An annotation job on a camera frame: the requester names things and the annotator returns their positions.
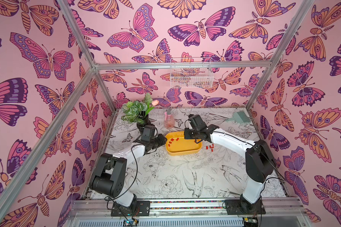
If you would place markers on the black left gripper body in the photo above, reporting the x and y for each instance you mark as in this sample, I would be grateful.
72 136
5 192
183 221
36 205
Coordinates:
157 142

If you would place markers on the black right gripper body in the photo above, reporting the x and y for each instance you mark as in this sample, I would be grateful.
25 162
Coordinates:
189 134

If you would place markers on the yellow plastic storage tray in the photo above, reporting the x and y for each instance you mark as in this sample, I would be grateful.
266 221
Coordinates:
177 145

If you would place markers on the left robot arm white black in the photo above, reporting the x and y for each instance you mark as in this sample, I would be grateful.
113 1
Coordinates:
108 177

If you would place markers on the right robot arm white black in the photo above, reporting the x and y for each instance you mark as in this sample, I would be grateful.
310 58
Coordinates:
259 162

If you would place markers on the pink spray bottle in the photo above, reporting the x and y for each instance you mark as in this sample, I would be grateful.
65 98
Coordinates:
169 121

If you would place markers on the black glossy vase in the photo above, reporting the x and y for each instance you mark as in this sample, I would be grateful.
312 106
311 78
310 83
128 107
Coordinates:
141 127

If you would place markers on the green artificial plant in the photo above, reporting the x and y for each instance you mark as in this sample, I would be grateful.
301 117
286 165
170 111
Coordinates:
135 112

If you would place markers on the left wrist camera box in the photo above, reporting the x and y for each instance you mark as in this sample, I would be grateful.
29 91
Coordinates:
149 133

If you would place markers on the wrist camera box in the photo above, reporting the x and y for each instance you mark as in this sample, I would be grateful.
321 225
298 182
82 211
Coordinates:
196 123
149 133

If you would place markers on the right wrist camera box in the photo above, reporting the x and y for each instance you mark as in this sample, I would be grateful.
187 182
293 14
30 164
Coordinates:
196 123

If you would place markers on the white wire basket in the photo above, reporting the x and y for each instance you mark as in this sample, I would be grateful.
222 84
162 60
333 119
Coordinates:
191 75

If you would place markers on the aluminium frame post left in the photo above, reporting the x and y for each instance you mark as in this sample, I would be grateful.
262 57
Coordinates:
67 13

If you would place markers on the aluminium frame post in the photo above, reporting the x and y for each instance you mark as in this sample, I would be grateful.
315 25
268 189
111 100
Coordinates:
67 13
292 29

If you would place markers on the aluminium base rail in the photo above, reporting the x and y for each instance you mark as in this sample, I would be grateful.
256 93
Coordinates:
156 208

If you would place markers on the aluminium frame post right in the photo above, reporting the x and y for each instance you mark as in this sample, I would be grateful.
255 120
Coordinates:
292 29

